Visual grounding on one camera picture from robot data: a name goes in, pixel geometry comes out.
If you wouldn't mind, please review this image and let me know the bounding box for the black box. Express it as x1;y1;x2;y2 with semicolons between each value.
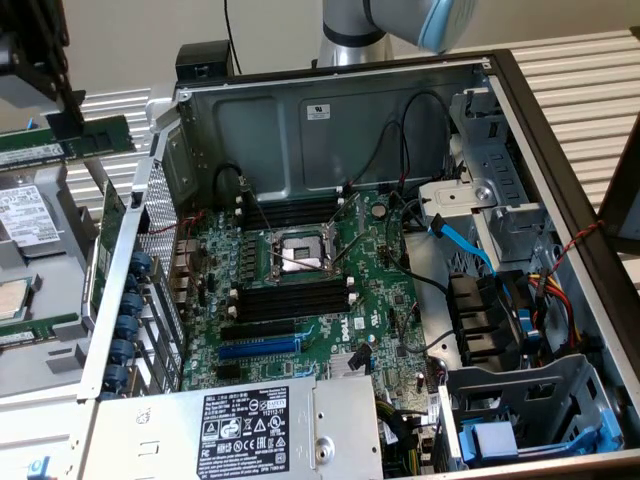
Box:
174;40;236;84

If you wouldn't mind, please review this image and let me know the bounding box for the small blue plastic piece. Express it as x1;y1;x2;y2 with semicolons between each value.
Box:
27;454;54;480

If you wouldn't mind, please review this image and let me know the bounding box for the silver finned heat sink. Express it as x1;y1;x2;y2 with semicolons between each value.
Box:
331;349;375;382

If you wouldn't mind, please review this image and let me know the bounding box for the metal socket cover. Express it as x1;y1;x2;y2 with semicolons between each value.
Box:
319;219;349;282

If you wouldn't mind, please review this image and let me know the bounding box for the silver hard disk white label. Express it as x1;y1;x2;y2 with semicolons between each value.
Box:
0;172;64;251

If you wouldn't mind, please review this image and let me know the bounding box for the green motherboard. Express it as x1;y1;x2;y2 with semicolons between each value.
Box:
172;187;444;396

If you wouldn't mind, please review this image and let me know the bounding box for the red black twisted wire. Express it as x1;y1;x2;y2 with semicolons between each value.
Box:
149;209;207;237
548;219;607;281

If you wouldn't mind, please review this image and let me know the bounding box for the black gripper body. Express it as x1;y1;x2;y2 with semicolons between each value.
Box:
0;0;70;76

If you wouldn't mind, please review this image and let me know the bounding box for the green RAM stick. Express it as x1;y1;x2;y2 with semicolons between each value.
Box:
0;319;56;347
0;114;137;170

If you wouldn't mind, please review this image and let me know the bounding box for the blue expansion slot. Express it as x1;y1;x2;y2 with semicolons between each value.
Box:
216;335;304;360

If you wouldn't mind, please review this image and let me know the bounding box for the green graphics card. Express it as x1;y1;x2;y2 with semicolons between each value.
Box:
82;159;129;326

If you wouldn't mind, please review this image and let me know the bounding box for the blue plastic disk bracket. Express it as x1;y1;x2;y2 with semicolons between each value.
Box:
458;408;624;465

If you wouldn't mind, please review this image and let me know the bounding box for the open grey PC case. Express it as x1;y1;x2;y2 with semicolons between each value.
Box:
77;47;640;480

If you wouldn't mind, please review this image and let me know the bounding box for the thick black cable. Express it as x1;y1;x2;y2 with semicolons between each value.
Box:
387;189;451;297

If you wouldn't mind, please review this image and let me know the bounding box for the long black expansion slot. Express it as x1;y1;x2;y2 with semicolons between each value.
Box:
218;318;297;343

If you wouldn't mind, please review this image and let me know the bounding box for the white label sticker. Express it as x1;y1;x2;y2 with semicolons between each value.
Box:
301;101;332;122

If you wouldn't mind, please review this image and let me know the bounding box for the dark brown panel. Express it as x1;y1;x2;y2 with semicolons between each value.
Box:
597;113;640;256

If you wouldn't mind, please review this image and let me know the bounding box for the silver power supply unit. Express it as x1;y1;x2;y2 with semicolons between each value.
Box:
92;373;386;480

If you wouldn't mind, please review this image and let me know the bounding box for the CPU socket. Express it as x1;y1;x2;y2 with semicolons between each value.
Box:
268;219;347;287

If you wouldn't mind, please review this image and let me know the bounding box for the black angled wire plug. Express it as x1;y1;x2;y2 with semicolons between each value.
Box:
349;344;372;372

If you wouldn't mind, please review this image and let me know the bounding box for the silver CPU chip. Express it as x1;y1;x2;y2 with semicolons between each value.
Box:
0;279;31;321

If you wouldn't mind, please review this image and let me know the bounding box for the thin metal locking lever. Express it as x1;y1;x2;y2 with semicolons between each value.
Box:
327;192;362;226
241;177;275;232

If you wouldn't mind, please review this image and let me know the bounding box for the blue flat data wire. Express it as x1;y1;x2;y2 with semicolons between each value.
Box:
427;212;497;277

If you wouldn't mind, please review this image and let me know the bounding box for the grey parts rack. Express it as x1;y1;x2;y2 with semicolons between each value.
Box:
0;159;101;396

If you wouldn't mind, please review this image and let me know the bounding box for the black plastic fan shroud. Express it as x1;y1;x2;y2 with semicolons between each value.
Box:
446;272;534;369

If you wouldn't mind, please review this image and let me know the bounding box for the thin black looped wire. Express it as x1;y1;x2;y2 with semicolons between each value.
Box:
213;162;249;201
398;88;455;196

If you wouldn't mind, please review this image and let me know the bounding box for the grey metal disk bay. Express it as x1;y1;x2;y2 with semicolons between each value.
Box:
438;353;626;471
417;87;556;276

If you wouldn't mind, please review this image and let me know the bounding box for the red yellow power wire bundle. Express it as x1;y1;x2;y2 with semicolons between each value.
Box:
528;267;584;351

